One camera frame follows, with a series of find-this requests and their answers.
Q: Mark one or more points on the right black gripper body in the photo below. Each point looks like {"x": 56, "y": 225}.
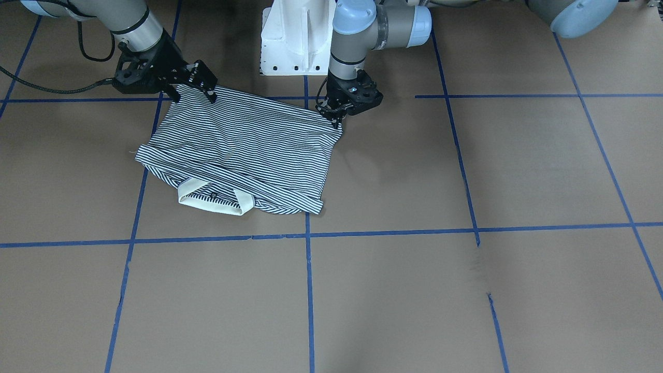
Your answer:
{"x": 167, "y": 58}

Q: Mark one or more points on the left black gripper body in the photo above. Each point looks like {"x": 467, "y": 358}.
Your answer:
{"x": 333, "y": 108}

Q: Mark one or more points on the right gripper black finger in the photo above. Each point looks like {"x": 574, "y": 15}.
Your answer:
{"x": 198, "y": 76}

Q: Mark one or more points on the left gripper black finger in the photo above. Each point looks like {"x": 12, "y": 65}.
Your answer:
{"x": 336, "y": 119}

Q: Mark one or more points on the blue white striped polo shirt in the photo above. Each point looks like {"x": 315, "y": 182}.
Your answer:
{"x": 241, "y": 152}

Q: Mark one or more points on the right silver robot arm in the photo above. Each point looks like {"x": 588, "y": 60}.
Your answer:
{"x": 129, "y": 21}

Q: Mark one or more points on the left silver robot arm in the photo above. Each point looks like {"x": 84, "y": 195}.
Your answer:
{"x": 358, "y": 27}

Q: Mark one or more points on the white mounting column with base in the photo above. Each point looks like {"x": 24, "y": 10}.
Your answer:
{"x": 296, "y": 38}

